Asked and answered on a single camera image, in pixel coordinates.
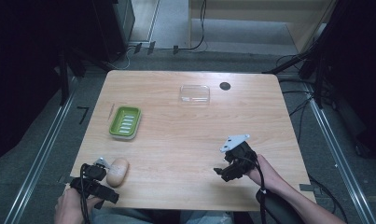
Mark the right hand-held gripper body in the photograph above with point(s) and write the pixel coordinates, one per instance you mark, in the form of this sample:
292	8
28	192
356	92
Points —
241	155

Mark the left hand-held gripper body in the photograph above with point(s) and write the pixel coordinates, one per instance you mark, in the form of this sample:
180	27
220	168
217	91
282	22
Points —
90	180

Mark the beige soap bar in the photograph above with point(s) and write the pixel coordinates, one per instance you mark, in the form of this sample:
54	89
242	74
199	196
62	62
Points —
117	172

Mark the person's right hand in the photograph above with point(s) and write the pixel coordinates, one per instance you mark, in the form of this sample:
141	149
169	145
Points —
266	172

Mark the green soap dish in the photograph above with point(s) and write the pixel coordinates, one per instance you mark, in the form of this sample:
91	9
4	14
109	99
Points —
125	122

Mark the grey tape strip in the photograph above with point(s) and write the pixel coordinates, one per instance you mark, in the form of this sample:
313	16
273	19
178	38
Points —
307	187

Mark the clear plastic lid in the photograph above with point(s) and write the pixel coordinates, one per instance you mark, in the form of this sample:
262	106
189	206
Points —
195	94

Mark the black metal stand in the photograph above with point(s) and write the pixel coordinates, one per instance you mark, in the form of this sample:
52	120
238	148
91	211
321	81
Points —
319	62
64	77

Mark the beige wooden cabinet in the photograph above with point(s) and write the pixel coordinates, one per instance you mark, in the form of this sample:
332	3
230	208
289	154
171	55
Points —
303	28

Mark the dark cabinet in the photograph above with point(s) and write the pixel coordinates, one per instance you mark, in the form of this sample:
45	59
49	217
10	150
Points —
117	28

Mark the metal floor rail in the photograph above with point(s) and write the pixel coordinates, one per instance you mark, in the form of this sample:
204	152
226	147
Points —
41	155
341	161

